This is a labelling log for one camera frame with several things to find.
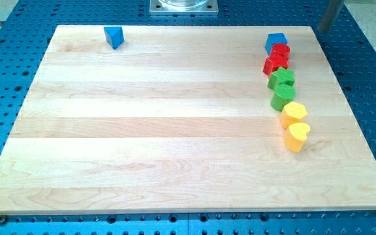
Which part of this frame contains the wooden board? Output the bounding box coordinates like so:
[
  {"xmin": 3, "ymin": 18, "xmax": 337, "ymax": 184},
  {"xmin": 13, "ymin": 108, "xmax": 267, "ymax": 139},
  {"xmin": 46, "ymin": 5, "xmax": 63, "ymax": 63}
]
[{"xmin": 0, "ymin": 25, "xmax": 376, "ymax": 215}]

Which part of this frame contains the green cylinder block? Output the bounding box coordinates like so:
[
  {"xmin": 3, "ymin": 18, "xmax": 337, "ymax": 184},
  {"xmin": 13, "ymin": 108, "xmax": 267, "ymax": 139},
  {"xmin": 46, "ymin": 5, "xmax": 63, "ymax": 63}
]
[{"xmin": 270, "ymin": 84, "xmax": 296, "ymax": 111}]

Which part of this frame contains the green star block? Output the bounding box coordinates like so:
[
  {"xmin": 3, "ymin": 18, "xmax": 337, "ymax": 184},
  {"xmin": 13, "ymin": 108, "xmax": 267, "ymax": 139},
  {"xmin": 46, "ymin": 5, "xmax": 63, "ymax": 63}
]
[{"xmin": 267, "ymin": 67, "xmax": 295, "ymax": 90}]

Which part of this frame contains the yellow hexagon block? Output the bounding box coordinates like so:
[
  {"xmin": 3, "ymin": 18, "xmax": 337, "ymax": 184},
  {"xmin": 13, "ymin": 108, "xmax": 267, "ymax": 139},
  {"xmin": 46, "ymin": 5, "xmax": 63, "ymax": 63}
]
[{"xmin": 279, "ymin": 101, "xmax": 308, "ymax": 129}]

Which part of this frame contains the red star block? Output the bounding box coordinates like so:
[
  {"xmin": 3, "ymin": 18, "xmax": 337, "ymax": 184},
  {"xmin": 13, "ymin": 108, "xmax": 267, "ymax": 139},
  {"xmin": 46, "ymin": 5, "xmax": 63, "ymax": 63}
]
[{"xmin": 262, "ymin": 54, "xmax": 289, "ymax": 78}]

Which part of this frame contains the yellow heart block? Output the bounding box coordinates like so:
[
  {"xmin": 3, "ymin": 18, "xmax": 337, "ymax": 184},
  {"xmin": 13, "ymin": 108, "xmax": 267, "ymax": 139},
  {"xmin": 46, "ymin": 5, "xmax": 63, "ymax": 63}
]
[{"xmin": 283, "ymin": 123, "xmax": 311, "ymax": 153}]

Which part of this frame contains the blue triangular block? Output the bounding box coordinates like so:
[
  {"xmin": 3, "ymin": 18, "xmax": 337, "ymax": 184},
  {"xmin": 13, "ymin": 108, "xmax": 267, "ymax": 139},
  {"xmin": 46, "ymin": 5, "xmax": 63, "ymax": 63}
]
[{"xmin": 104, "ymin": 26, "xmax": 125, "ymax": 50}]

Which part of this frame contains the red cylinder block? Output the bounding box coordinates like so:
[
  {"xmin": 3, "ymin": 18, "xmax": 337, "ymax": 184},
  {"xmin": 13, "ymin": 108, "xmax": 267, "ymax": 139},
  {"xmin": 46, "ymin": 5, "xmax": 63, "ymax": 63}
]
[{"xmin": 270, "ymin": 43, "xmax": 290, "ymax": 58}]

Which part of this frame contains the blue cube block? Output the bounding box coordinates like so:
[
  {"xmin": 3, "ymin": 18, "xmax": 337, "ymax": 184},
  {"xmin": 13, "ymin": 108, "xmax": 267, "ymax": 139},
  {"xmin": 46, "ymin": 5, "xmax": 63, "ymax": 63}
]
[{"xmin": 265, "ymin": 33, "xmax": 288, "ymax": 55}]

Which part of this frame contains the grey metal rod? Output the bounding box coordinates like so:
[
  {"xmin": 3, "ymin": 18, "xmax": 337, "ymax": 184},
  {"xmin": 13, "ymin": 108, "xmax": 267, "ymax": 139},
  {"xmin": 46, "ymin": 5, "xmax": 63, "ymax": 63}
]
[{"xmin": 317, "ymin": 0, "xmax": 345, "ymax": 33}]

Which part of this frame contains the blue perforated table plate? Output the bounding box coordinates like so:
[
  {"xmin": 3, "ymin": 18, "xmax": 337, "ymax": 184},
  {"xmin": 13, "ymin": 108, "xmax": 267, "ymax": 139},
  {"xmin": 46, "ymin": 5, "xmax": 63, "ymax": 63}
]
[{"xmin": 0, "ymin": 1, "xmax": 376, "ymax": 234}]

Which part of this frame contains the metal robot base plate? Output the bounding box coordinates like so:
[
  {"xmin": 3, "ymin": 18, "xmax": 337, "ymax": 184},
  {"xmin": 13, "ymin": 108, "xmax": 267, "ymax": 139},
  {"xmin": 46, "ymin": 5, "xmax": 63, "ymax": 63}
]
[{"xmin": 149, "ymin": 0, "xmax": 219, "ymax": 14}]

